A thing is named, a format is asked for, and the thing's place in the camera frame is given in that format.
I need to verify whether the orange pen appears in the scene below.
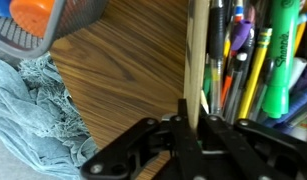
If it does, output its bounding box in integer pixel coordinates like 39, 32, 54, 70
220, 74, 235, 106

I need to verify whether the clear pen with white tip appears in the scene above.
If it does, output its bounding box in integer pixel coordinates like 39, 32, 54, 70
225, 52, 249, 122

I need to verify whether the light blue cloth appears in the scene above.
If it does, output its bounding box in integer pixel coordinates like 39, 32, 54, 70
0, 53, 98, 180

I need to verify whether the oval wooden table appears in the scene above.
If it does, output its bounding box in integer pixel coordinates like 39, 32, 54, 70
48, 0, 189, 180

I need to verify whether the black grip clear pen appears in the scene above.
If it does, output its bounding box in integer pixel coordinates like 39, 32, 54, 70
206, 0, 228, 115

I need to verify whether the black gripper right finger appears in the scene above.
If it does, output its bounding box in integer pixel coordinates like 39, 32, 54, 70
197, 114, 307, 180

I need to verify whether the grey blanket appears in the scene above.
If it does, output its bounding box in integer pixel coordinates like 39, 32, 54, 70
0, 131, 62, 180

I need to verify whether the brown cardboard box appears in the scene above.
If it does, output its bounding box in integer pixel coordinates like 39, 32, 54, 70
183, 0, 307, 144

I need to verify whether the orange round cap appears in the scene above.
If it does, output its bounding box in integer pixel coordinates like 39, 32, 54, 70
8, 0, 56, 38

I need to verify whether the blue round object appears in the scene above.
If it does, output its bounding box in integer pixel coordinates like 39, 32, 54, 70
0, 0, 12, 18

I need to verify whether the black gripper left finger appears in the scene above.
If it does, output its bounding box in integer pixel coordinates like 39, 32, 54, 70
80, 98, 207, 180

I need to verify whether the purple capped pen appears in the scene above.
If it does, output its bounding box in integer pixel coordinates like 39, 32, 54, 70
230, 19, 254, 52

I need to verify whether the yellow pencil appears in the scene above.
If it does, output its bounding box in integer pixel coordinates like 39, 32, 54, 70
237, 27, 273, 120

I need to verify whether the grey mesh basket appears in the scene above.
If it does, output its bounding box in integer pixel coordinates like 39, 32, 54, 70
0, 0, 110, 60

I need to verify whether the green Sharpie highlighter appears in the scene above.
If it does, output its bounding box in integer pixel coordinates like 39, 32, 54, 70
261, 0, 301, 120

